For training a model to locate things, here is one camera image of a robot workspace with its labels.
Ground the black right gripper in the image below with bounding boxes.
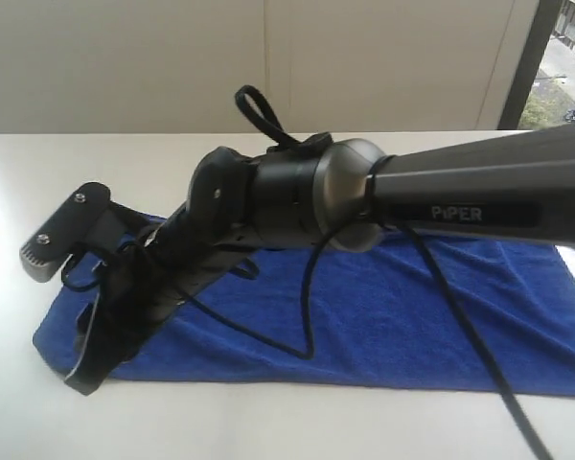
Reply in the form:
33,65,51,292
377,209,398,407
65,205,253,396

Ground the blue towel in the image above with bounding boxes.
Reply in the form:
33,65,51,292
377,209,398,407
32,213,575,399

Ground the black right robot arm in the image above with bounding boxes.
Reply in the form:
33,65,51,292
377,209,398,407
65,125,575,395

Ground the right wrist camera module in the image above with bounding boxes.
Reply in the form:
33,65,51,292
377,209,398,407
19,182,150,283

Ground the dark window frame post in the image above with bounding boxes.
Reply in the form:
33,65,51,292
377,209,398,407
496,0,562,130

